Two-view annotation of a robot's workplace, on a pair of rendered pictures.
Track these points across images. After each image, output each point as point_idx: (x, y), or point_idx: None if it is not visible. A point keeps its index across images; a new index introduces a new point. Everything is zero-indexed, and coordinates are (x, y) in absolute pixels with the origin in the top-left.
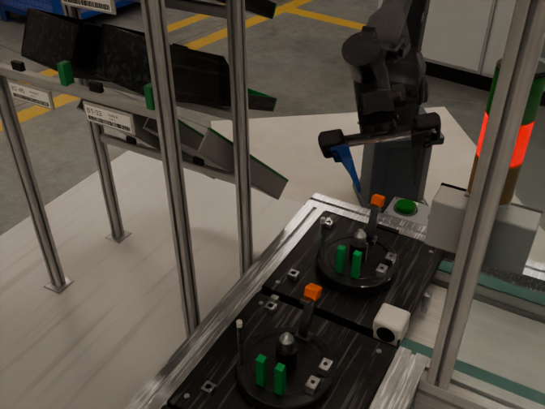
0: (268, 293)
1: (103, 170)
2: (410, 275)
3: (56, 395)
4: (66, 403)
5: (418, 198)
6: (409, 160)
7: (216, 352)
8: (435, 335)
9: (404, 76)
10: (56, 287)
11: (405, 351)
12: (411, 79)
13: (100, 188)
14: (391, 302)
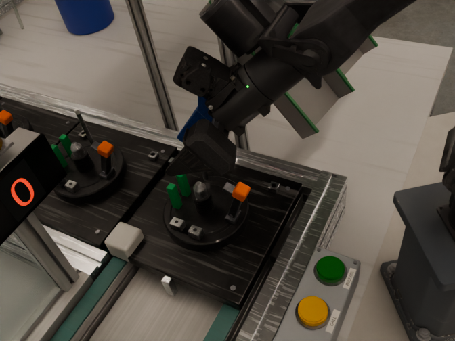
0: None
1: None
2: (192, 263)
3: (146, 96)
4: (139, 102)
5: (418, 318)
6: (417, 260)
7: (116, 134)
8: (145, 303)
9: (449, 147)
10: None
11: (99, 256)
12: (447, 158)
13: (372, 50)
14: (154, 243)
